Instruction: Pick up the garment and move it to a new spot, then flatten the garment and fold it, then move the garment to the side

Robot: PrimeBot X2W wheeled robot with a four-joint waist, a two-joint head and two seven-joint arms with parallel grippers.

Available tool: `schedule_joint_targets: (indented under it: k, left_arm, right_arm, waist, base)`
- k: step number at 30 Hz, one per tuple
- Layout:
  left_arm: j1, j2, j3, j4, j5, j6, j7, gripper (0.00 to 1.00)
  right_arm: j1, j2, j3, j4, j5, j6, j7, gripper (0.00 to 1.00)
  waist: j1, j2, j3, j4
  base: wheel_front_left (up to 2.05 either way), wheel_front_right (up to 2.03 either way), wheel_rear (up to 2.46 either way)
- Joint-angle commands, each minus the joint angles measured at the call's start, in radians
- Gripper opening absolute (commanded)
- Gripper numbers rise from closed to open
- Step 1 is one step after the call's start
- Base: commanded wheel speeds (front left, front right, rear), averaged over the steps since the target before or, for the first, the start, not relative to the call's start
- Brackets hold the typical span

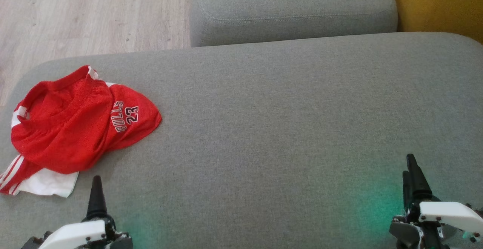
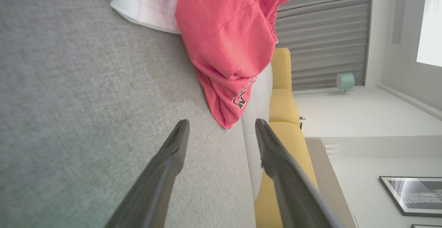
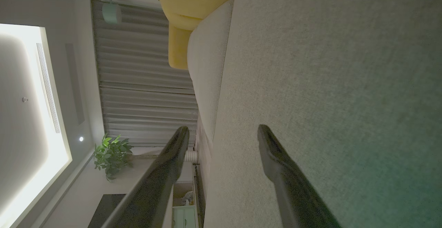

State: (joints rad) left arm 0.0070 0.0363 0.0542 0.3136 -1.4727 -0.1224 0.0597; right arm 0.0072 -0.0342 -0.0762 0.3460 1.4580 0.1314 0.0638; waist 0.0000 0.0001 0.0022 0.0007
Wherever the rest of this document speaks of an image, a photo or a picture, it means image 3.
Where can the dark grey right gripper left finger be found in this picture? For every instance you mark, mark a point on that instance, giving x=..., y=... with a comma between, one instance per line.
x=155, y=190

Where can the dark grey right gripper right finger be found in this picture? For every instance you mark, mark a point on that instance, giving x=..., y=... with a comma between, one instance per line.
x=293, y=193

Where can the crumpled grey bundle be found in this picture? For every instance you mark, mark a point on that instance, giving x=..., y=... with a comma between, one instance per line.
x=188, y=197

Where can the low white tv cabinet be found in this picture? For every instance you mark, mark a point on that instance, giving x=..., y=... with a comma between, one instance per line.
x=184, y=217

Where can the white ribbed plant pot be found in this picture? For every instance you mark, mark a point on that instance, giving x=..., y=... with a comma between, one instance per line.
x=191, y=156

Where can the green leafy house plant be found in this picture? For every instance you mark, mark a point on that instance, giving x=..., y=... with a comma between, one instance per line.
x=112, y=155

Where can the grey pleated curtain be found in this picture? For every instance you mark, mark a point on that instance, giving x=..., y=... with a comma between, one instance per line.
x=138, y=83

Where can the grey sofa seat cushion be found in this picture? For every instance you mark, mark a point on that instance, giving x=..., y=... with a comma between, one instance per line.
x=207, y=65

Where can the long ceiling air vent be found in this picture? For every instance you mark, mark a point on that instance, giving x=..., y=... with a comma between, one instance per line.
x=48, y=89

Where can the black wall television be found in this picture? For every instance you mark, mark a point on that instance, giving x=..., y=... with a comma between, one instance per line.
x=107, y=210

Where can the white round wall device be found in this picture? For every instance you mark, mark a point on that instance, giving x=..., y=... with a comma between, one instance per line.
x=111, y=12

